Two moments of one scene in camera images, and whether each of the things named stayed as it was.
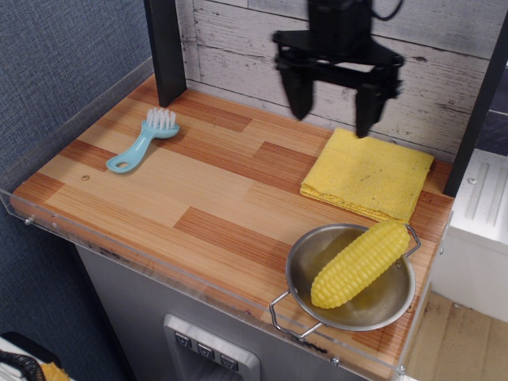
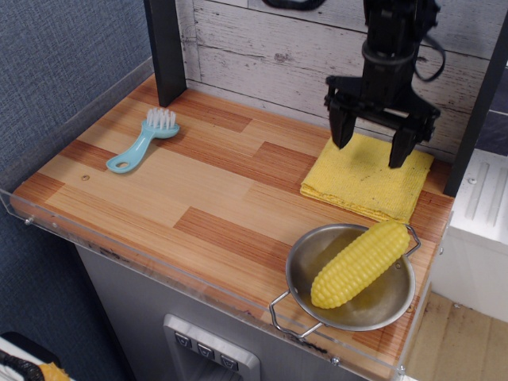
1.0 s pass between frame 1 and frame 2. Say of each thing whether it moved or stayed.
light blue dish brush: stayed
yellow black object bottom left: stayed
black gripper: moved
